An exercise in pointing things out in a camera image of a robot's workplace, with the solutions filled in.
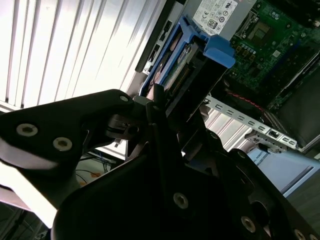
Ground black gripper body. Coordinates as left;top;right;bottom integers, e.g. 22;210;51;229
51;153;241;240

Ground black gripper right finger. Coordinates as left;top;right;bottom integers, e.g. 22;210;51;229
197;108;320;240

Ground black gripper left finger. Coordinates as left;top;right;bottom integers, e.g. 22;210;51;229
0;83;187;180

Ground hard disk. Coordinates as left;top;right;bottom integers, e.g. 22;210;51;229
138;15;236;173

